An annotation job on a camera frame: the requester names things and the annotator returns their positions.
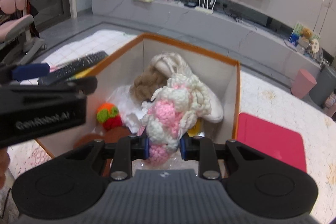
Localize white plastic bag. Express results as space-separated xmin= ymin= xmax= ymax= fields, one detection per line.
xmin=107 ymin=85 xmax=147 ymax=134

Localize teddy bear plush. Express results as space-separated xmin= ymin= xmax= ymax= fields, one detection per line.
xmin=300 ymin=27 xmax=313 ymax=43

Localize pink office chair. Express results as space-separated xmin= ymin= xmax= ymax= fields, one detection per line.
xmin=1 ymin=0 xmax=46 ymax=65

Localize red transparent ball box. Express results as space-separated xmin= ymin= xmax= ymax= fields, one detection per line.
xmin=237 ymin=113 xmax=307 ymax=172

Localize orange crochet ball toy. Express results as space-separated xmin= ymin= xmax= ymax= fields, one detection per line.
xmin=96 ymin=102 xmax=123 ymax=131

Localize white wifi router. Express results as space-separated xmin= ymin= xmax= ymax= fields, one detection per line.
xmin=195 ymin=0 xmax=217 ymax=15

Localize black remote control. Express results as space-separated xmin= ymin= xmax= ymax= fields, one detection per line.
xmin=38 ymin=51 xmax=108 ymax=85

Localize pink white knitted scarf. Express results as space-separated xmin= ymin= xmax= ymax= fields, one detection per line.
xmin=137 ymin=86 xmax=200 ymax=165

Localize brown knitted yarn piece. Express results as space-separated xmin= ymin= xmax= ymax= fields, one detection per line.
xmin=129 ymin=65 xmax=167 ymax=102

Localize white cloth shoe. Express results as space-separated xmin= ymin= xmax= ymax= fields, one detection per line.
xmin=150 ymin=53 xmax=224 ymax=123

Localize yellow cleaning cloth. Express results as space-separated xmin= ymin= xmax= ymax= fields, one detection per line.
xmin=187 ymin=118 xmax=203 ymax=137

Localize grey trash bin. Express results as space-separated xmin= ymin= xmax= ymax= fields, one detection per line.
xmin=309 ymin=65 xmax=336 ymax=106

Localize pink space heater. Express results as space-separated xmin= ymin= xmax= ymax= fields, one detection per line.
xmin=323 ymin=92 xmax=335 ymax=117

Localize white marble TV console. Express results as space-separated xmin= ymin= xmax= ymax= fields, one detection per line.
xmin=92 ymin=0 xmax=320 ymax=83

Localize orange cardboard storage box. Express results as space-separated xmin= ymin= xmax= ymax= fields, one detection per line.
xmin=38 ymin=34 xmax=240 ymax=170

